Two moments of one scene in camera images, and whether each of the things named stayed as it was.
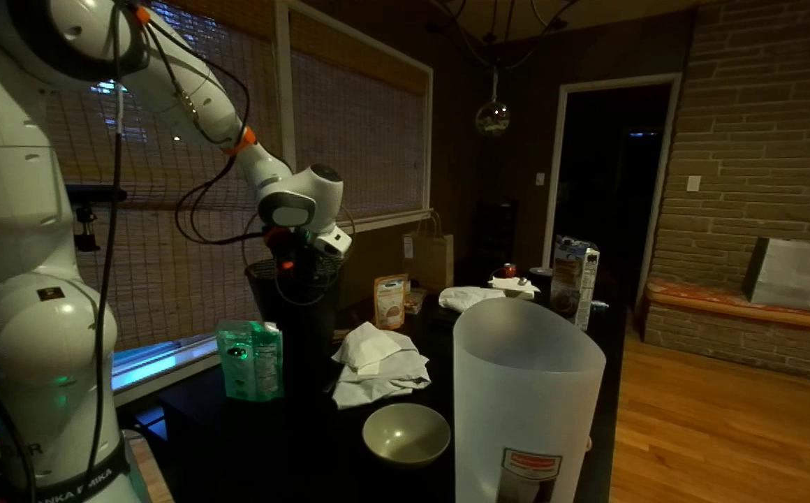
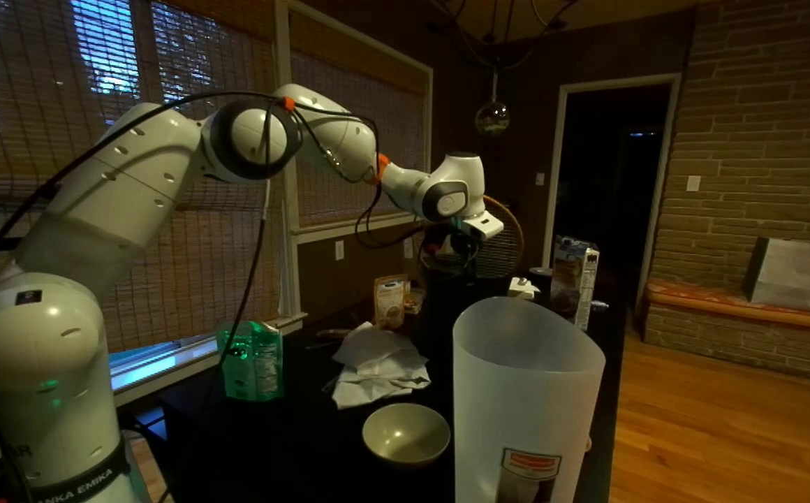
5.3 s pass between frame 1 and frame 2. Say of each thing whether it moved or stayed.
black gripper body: moved
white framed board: stayed
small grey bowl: stayed
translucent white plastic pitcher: stayed
